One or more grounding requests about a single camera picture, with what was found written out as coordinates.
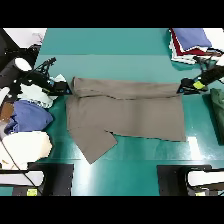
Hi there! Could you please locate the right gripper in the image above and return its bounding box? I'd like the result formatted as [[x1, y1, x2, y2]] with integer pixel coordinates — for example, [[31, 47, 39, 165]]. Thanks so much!
[[176, 77, 201, 96]]

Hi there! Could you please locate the black cable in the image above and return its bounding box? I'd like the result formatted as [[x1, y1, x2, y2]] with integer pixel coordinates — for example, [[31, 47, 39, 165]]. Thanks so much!
[[0, 137, 42, 197]]

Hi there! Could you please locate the blue garment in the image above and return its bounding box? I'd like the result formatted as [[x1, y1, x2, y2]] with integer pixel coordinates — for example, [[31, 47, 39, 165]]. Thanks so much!
[[171, 27, 213, 53], [3, 99, 55, 135]]

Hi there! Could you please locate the dark green garment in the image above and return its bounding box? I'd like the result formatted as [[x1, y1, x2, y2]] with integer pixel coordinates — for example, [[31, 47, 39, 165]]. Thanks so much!
[[208, 87, 224, 146]]

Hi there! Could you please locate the white garment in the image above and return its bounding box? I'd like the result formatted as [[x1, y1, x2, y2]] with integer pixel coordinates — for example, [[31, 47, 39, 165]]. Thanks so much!
[[18, 73, 69, 110], [168, 39, 202, 66]]

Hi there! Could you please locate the cream garment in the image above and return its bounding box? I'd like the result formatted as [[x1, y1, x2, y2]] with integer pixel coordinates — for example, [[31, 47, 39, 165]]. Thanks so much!
[[0, 130, 53, 171]]

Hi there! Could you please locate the red garment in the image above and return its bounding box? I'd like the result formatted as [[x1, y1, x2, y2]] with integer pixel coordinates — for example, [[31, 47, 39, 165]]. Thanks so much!
[[170, 32, 210, 58]]

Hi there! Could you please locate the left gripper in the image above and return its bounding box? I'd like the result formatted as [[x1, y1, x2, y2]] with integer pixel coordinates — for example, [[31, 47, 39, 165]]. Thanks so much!
[[49, 80, 73, 97]]

